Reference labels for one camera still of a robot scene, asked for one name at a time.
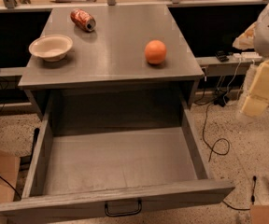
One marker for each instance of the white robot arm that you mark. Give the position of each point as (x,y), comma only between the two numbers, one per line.
(261,36)

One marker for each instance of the cardboard box right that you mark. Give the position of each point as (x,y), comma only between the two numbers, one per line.
(259,214)

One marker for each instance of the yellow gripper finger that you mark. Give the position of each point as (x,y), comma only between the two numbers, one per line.
(256,92)
(245,40)

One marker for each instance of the orange fruit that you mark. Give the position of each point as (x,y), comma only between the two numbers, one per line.
(155,52)

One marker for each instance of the red soda can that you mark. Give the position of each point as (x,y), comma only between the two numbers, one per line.
(83,20)

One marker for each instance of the open grey top drawer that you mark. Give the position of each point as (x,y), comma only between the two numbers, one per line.
(76,169)

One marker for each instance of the black remote device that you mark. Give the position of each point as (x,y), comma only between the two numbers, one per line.
(221,56)

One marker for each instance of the white paper bowl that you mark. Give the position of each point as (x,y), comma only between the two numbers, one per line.
(51,48)

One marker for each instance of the black drawer handle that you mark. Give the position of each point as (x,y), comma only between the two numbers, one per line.
(123,208)

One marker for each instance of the white power strip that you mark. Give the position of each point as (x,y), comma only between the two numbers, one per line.
(247,56)

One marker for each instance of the grey cabinet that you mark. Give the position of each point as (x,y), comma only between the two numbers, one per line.
(105,79)

